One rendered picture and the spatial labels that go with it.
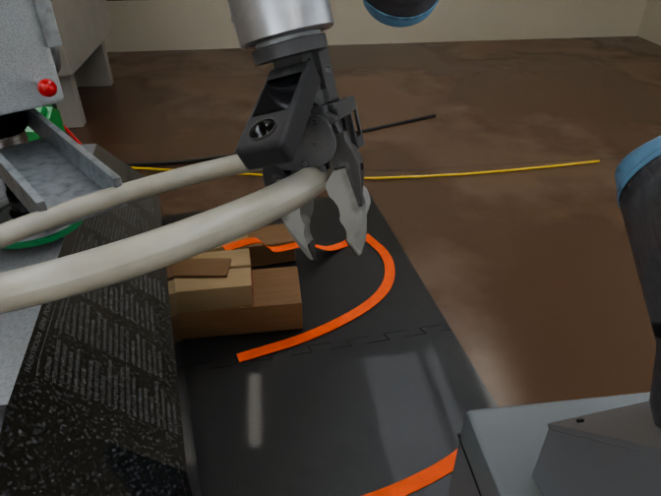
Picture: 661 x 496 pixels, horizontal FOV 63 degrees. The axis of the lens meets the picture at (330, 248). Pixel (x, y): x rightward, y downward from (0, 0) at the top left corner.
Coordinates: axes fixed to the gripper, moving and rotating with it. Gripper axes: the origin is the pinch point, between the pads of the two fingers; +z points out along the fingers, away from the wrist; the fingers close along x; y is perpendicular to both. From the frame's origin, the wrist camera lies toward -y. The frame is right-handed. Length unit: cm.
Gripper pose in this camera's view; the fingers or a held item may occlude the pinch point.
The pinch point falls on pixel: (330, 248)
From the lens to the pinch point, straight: 54.7
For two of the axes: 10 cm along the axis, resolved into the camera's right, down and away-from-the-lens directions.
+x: -9.1, 1.0, 4.0
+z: 2.3, 9.2, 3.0
